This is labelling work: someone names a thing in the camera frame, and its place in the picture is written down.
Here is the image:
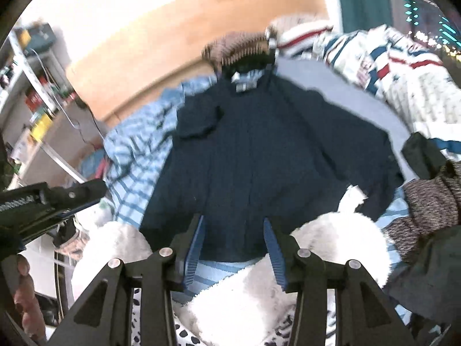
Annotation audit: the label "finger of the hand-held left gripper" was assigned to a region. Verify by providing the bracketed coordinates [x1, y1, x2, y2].
[43, 179, 109, 224]

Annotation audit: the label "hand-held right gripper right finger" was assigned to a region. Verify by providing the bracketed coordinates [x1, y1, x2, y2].
[263, 217, 415, 346]

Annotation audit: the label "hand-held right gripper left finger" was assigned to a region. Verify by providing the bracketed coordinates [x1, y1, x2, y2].
[47, 215, 207, 346]

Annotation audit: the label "navy blue collared shirt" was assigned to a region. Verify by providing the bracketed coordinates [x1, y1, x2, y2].
[139, 74, 406, 262]

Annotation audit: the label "folded black clothes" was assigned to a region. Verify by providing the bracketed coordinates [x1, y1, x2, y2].
[220, 52, 279, 78]

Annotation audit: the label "person's left hand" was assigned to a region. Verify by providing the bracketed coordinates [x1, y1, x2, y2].
[14, 253, 48, 341]

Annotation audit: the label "blue and red bundle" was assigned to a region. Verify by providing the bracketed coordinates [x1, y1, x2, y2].
[79, 148, 110, 181]

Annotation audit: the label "white fluffy pajama top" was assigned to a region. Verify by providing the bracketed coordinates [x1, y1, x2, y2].
[72, 184, 391, 346]

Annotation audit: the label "light blue striped hoodie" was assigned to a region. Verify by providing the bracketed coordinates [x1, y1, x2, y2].
[103, 70, 411, 292]

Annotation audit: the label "black spotted white pants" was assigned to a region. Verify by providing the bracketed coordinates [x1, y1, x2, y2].
[131, 288, 299, 346]

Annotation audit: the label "white storage shelf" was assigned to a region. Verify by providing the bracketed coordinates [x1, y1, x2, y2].
[0, 22, 109, 184]

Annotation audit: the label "dark grey garment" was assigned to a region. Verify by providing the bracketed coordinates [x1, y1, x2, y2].
[382, 223, 461, 332]

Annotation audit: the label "brown patterned garment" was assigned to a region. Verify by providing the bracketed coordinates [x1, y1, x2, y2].
[382, 160, 461, 260]

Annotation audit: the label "wooden headboard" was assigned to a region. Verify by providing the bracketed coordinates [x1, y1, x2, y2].
[67, 0, 330, 128]

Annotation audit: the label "dark green garment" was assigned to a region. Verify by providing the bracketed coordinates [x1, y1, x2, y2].
[400, 131, 451, 181]

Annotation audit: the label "folded brown striped sweater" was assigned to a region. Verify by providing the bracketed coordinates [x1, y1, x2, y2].
[202, 32, 271, 66]

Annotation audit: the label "star striped quilt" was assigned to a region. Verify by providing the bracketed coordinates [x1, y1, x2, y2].
[313, 25, 461, 141]

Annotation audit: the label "star striped pillow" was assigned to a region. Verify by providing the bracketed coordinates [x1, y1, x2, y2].
[267, 16, 335, 58]

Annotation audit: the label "teal curtain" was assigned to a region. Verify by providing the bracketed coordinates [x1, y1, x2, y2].
[333, 0, 393, 33]

